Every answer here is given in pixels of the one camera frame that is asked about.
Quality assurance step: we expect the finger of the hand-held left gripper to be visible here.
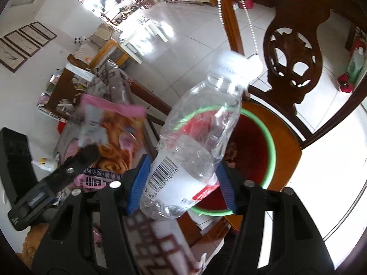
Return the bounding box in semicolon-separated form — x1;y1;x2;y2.
47;146;99;191

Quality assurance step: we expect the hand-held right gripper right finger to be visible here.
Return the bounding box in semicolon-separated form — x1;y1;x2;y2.
216;160;336;275

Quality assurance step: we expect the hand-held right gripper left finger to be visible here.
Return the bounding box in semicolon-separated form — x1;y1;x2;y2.
31;154;152;275

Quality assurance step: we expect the pink orange snack bag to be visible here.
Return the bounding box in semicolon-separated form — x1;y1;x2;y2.
61;94;147;178

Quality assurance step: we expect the red basin with green rim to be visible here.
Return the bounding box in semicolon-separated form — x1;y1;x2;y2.
175;106;277;216

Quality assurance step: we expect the clear plastic bottle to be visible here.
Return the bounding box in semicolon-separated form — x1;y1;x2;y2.
139;51;259;221

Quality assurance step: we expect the pink purple snack packet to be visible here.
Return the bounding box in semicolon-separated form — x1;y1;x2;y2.
74;168;122;190

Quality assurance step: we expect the white glue bottle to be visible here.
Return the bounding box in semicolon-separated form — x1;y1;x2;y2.
31;157;59;171

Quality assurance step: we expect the patterned tablecloth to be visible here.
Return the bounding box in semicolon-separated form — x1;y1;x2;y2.
54;60;207;275

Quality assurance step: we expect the dark wooden shelf unit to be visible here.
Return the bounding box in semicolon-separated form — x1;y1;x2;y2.
46;54;95;121

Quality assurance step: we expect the carved wooden chair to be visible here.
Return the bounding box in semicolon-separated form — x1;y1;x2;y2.
172;0;367;244

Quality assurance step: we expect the brown plush cloth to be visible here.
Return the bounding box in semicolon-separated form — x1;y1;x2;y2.
21;223;49;267

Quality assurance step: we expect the dark wooden chair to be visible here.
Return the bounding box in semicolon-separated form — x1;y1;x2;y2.
123;77;172;161

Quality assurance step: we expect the white ribbed stack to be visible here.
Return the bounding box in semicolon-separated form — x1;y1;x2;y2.
75;43;99;62

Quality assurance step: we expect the light wooden cabinet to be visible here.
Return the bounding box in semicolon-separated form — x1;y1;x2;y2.
86;38;127;69

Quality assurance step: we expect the white low table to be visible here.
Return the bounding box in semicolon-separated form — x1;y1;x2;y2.
119;31;144;63

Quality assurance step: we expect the cardboard box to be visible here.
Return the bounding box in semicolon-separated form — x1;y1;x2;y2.
89;23;115;42

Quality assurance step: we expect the white stool with patterned top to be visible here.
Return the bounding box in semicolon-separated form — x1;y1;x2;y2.
136;17;168;43

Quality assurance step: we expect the small bicycle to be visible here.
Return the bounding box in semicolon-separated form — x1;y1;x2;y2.
116;6;138;20

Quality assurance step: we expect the green plastic bottle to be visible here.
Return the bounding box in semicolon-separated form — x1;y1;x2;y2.
346;47;366;83

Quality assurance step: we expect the red fire extinguisher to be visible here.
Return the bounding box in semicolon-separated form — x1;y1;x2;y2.
351;31;367;52

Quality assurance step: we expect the white wire rack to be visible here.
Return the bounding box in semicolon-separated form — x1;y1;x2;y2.
37;104;62;119

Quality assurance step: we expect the framed wall picture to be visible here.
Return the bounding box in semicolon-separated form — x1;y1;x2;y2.
0;38;28;73
30;21;57;40
3;31;41;58
19;25;49;47

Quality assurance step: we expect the white beaded cord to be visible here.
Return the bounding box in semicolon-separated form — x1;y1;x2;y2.
234;0;259;56
214;0;227;30

